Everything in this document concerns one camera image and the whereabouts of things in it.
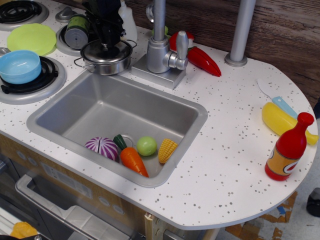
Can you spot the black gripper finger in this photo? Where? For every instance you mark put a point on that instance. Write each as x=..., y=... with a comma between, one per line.
x=100, y=35
x=113, y=37

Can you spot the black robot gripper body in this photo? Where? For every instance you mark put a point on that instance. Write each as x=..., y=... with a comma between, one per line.
x=105, y=15

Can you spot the steel pot lid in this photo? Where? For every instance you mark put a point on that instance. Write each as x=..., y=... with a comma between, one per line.
x=96, y=52

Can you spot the small steel pot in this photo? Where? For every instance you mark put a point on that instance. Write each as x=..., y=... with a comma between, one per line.
x=106, y=69

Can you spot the white detergent bottle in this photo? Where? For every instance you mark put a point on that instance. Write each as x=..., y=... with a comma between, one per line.
x=129, y=25

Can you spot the green toy can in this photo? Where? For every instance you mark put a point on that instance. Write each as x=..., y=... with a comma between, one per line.
x=77, y=31

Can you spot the grey stove knob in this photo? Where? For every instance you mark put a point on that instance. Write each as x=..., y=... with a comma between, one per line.
x=65, y=15

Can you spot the silver toy faucet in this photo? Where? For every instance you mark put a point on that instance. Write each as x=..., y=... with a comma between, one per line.
x=160, y=65

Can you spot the red white toy mushroom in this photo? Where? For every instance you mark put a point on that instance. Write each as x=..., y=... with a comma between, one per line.
x=173, y=39

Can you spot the green plastic plate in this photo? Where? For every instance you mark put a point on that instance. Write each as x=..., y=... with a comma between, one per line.
x=35, y=37

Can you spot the front left stove burner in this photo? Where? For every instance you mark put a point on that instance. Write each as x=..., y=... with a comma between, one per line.
x=51, y=79

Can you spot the grey toy sink basin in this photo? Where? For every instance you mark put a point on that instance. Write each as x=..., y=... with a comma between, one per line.
x=105, y=106

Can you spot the red toy chili pepper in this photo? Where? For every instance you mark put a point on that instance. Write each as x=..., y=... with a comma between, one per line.
x=202, y=60

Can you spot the back left stove burner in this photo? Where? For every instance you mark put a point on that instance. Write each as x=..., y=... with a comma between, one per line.
x=16, y=13

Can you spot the blue plastic bowl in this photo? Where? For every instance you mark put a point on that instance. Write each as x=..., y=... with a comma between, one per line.
x=20, y=67

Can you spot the purple toy onion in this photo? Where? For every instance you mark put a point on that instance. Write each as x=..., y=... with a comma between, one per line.
x=103, y=146

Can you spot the green toy apple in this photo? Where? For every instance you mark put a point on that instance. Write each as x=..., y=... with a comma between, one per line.
x=146, y=146

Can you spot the orange toy carrot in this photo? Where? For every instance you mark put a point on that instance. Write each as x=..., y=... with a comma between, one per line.
x=130, y=157

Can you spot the yellow toy corn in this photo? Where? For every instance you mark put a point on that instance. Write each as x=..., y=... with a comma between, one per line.
x=166, y=149

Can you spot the grey vertical pole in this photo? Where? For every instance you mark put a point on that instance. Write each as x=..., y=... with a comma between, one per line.
x=236, y=57

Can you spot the white blue toy knife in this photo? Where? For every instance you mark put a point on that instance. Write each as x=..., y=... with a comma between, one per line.
x=265, y=87

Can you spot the yellow toy banana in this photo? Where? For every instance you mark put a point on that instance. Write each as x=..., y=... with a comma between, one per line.
x=276, y=119

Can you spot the red ketchup bottle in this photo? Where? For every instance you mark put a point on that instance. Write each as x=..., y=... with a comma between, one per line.
x=288, y=149

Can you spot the yellow object bottom left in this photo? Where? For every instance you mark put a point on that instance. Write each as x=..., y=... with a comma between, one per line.
x=22, y=230

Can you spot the oven door handle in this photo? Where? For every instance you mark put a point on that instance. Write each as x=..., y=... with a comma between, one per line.
x=64, y=218

